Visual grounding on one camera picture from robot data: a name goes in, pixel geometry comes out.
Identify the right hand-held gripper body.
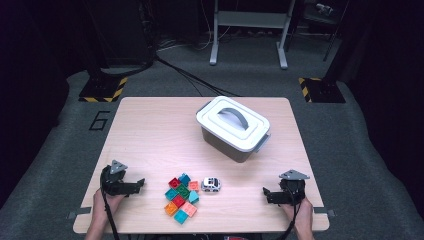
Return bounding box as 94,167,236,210
279,169,310,205

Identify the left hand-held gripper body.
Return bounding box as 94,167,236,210
99,159,134,197

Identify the orange building block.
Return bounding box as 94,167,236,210
163,201,179,217

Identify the green building block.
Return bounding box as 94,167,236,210
175,184,191,199

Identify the pink building block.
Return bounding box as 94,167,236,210
181,201,198,218

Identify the white toy car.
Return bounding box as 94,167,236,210
200,176,222,193

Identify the translucent brown storage box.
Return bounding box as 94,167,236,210
196,99,272,164

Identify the white lid with grey handle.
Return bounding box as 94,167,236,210
195,95,272,153

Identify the person's left hand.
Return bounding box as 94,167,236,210
92,188,126,221

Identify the person's right hand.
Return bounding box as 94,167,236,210
279,196,314,231

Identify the black stand base striped tape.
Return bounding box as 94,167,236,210
298,77,346,104
78,76,129,103

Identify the dark curtain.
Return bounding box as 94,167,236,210
346,0,424,214
0,0,69,204

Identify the black equipment cabinet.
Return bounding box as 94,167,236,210
84,0,156,68

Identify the small grey device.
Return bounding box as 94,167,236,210
314,2,334,17

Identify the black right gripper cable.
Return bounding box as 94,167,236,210
274,186,303,240

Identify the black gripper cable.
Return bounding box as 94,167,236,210
274,186,303,240
99,166,121,240

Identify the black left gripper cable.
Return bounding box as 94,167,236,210
99,166,121,240

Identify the grey table bracket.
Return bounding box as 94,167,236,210
313,205,335,218
67,206,92,220

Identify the black floor cable bundle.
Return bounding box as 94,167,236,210
99,54,242,98

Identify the white metal desk frame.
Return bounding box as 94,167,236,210
209,0,297,70

